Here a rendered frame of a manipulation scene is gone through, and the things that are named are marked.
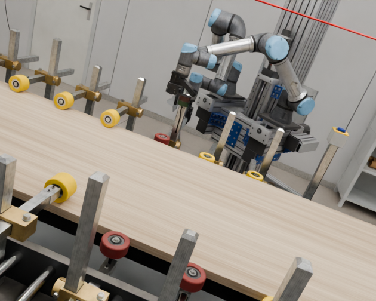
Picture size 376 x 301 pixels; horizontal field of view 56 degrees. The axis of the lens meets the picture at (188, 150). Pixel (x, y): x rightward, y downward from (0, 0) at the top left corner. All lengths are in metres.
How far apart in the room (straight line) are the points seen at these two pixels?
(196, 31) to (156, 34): 0.51
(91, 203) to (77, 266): 0.18
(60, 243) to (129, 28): 3.81
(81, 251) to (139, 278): 0.33
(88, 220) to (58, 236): 0.39
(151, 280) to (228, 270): 0.25
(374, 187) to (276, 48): 3.14
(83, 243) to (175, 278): 0.23
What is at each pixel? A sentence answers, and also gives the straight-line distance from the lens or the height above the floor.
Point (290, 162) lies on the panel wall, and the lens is 4.61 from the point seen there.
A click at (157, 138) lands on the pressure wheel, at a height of 0.90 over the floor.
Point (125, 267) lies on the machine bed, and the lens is 1.17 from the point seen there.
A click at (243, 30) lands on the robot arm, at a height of 1.49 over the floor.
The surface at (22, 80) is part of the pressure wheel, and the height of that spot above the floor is 0.97.
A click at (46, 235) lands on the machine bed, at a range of 1.24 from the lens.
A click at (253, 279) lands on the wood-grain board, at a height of 0.90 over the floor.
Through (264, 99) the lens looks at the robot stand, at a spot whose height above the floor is 1.10.
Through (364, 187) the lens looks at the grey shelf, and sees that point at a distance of 4.79.
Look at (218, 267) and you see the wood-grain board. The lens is 1.07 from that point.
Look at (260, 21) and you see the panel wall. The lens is 4.35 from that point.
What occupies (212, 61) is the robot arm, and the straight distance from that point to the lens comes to 1.87.
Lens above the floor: 1.56
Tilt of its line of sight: 22 degrees down
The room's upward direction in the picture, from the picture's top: 19 degrees clockwise
